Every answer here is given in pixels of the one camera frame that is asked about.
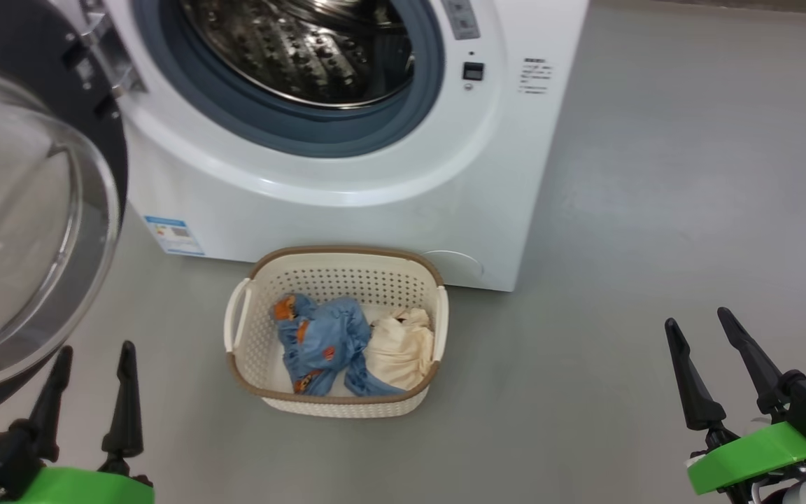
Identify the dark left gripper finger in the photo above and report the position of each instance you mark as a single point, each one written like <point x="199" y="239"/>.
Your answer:
<point x="50" y="413"/>
<point x="125" y="413"/>

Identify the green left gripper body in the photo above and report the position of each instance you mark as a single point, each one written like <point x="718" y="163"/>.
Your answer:
<point x="81" y="488"/>

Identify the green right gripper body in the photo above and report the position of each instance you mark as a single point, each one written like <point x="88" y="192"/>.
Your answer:
<point x="760" y="455"/>

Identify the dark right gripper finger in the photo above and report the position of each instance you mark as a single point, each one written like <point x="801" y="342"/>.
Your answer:
<point x="760" y="371"/>
<point x="693" y="399"/>

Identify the black round glass washer door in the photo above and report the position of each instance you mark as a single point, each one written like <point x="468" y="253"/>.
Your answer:
<point x="32" y="231"/>

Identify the blue garment with orange print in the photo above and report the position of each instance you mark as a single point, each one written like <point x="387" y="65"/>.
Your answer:
<point x="322" y="339"/>

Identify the cream garment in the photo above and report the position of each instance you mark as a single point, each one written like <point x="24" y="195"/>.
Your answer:
<point x="399" y="353"/>

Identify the white front-load washing machine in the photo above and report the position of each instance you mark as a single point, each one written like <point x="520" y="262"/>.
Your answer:
<point x="375" y="210"/>

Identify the metal door hinge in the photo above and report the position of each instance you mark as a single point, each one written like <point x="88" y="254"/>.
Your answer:
<point x="112" y="56"/>

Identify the black door latch socket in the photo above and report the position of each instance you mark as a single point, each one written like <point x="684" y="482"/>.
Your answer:
<point x="473" y="71"/>

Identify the washing machine drum interior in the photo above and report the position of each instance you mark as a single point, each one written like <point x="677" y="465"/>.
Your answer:
<point x="305" y="49"/>

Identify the blue energy label sticker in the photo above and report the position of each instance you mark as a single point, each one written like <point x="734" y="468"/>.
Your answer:
<point x="173" y="236"/>

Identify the cream perforated laundry basket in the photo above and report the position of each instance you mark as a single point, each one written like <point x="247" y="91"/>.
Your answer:
<point x="333" y="406"/>

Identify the round white filter cover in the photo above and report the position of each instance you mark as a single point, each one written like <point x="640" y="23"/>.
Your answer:
<point x="459" y="266"/>

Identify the printed warning text label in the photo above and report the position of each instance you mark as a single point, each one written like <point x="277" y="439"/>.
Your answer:
<point x="537" y="75"/>

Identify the grey rating plate label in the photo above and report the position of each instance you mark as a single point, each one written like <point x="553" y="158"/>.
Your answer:
<point x="460" y="17"/>

